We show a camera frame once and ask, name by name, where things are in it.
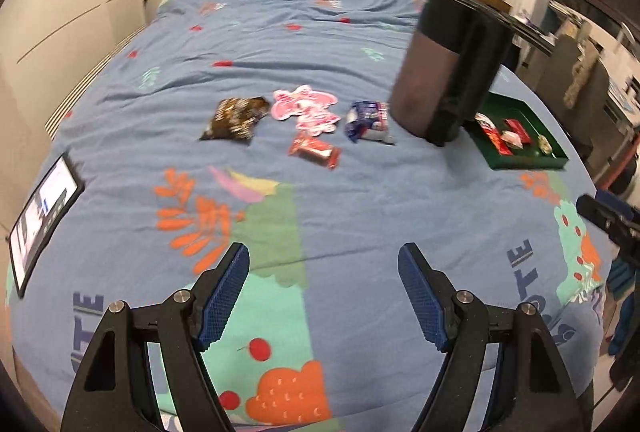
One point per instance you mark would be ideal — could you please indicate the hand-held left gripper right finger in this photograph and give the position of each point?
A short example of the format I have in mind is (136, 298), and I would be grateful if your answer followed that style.
(422, 297)

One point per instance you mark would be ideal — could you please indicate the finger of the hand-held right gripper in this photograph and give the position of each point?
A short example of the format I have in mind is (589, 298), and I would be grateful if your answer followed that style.
(615, 224)

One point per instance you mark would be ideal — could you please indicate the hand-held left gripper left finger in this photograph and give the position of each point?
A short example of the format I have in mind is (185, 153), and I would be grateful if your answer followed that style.
(227, 292)

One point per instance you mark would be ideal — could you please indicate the green candy packet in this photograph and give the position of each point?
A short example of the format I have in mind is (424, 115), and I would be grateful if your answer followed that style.
(545, 144)

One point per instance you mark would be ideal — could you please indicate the green tray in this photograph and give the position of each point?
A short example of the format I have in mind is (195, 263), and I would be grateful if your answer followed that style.
(520, 159)

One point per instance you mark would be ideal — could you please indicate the pink and white candy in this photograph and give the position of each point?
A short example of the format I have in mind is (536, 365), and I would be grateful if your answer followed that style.
(511, 139)

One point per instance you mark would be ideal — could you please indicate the dark red snack packet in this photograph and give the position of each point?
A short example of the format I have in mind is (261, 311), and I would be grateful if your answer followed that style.
(517, 127)

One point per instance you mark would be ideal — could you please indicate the long red and white packet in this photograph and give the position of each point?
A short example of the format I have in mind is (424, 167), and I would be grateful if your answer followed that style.
(490, 132)

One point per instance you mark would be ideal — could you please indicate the small red candy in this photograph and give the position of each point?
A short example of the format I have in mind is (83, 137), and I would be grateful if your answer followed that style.
(315, 151)

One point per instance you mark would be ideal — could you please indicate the brown snack packet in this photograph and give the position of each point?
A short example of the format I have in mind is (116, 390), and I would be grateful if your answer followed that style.
(235, 119)

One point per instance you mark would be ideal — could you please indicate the blue and white snack packet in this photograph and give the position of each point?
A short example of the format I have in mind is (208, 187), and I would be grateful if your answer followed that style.
(367, 119)

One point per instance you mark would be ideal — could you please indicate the pink cartoon snack packet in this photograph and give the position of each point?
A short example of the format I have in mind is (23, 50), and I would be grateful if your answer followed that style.
(305, 109)

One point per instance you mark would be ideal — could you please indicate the printed blue blanket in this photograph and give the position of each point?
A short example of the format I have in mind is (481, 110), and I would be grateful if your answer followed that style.
(325, 212)

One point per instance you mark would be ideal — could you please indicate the beige fluffy scarf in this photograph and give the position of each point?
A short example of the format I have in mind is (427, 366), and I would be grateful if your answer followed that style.
(582, 72)

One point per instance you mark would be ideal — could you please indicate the grey chair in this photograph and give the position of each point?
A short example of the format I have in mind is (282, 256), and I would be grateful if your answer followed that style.
(560, 62)

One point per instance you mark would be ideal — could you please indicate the black tablet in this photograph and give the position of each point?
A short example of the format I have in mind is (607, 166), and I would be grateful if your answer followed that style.
(42, 222)

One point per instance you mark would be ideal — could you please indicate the black and grey electric kettle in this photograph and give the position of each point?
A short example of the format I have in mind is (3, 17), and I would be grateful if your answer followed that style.
(450, 72)

